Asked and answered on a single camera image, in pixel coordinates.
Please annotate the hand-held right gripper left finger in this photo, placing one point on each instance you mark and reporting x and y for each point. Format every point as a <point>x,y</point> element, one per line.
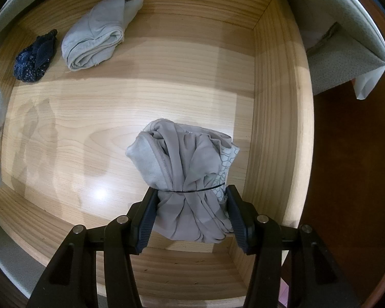
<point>144,227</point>

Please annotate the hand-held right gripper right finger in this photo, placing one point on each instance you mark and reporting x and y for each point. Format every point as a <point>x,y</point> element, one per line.
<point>239,227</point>

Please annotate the beige underwear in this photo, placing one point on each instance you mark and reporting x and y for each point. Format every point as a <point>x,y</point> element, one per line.
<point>179,166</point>

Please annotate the navy floral sock roll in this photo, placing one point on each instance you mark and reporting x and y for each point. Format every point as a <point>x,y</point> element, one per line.
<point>32,61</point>

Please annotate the grey wooden drawer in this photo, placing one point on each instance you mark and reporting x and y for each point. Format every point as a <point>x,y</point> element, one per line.
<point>115,102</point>

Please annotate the grey underwear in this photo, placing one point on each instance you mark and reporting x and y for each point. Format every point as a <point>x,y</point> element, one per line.
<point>93,35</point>

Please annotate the grey bedside cabinet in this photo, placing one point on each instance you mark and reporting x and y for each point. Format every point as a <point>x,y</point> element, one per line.
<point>340,67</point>

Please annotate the orange wooden furniture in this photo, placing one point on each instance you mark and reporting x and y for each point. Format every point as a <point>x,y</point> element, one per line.
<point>380,17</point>

